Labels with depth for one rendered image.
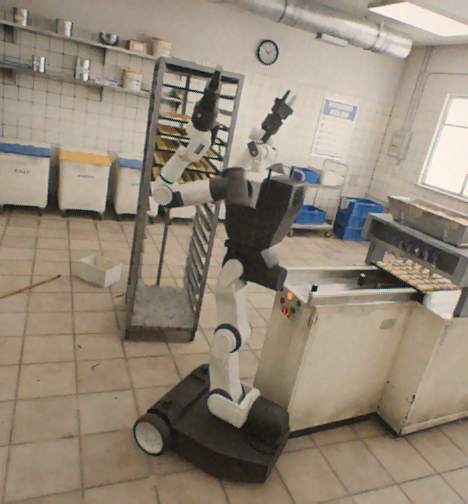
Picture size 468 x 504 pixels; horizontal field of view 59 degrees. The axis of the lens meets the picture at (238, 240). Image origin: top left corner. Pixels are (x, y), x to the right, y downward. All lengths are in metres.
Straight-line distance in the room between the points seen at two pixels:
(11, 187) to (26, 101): 1.10
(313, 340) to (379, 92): 5.70
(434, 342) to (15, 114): 4.96
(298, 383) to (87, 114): 4.40
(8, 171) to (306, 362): 3.95
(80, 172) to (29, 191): 0.59
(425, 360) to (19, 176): 4.32
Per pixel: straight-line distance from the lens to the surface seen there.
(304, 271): 2.28
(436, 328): 2.45
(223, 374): 2.11
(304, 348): 2.12
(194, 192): 1.61
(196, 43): 5.94
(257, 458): 2.15
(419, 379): 2.57
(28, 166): 5.16
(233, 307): 1.93
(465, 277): 2.36
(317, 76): 6.68
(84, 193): 5.22
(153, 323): 2.96
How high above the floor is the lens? 1.66
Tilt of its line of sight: 18 degrees down
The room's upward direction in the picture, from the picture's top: 12 degrees clockwise
